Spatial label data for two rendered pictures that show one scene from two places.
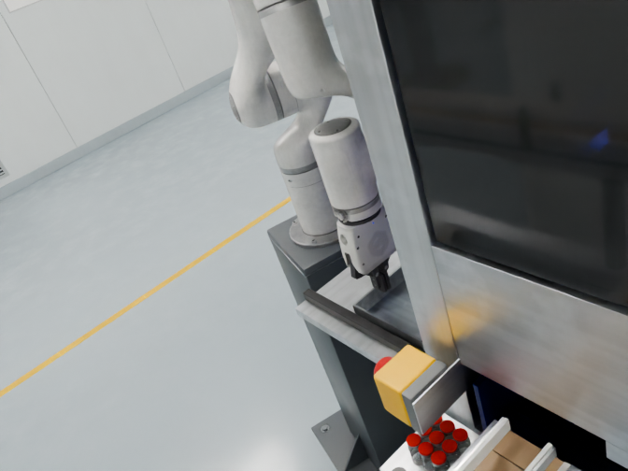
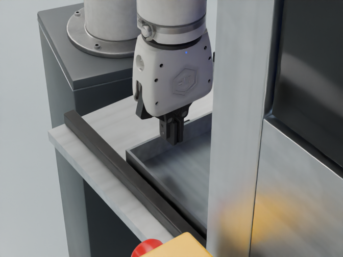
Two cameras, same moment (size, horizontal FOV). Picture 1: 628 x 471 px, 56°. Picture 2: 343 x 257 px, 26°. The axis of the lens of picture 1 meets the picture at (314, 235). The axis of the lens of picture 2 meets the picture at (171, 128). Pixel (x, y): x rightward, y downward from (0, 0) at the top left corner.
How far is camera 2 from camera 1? 0.09 m
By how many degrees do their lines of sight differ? 10
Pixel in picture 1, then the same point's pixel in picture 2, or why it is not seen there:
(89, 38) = not seen: outside the picture
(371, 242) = (175, 77)
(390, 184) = (234, 18)
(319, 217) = (113, 17)
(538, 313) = not seen: outside the picture
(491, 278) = (331, 189)
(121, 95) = not seen: outside the picture
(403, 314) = (188, 180)
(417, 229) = (251, 91)
